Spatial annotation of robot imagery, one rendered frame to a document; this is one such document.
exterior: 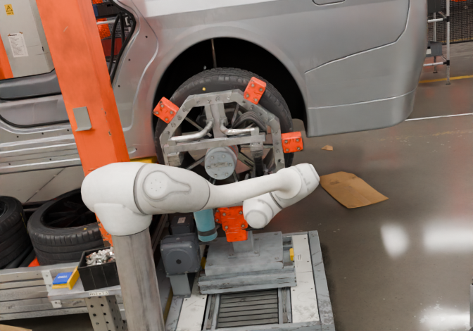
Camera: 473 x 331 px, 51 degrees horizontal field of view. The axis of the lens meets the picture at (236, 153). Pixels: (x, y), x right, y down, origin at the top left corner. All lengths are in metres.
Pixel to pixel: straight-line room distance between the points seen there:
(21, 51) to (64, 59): 5.01
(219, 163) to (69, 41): 0.77
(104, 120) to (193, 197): 0.96
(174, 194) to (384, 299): 1.66
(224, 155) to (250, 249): 0.71
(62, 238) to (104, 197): 1.39
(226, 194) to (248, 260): 1.20
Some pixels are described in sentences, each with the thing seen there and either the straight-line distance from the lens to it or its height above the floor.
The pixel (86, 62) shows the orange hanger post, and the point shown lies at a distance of 2.09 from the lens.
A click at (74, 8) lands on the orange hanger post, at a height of 1.56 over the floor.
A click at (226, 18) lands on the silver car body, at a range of 2.47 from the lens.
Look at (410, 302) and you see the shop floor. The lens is 2.64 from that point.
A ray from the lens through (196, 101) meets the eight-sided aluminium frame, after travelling 2.20.
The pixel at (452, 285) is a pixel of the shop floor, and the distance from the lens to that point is 2.77.
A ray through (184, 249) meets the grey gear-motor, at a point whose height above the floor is 0.38.
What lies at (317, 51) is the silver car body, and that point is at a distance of 2.50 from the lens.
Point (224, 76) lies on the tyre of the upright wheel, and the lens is 2.26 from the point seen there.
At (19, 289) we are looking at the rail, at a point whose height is 0.29.
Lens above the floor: 1.63
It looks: 20 degrees down
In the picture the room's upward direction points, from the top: 9 degrees counter-clockwise
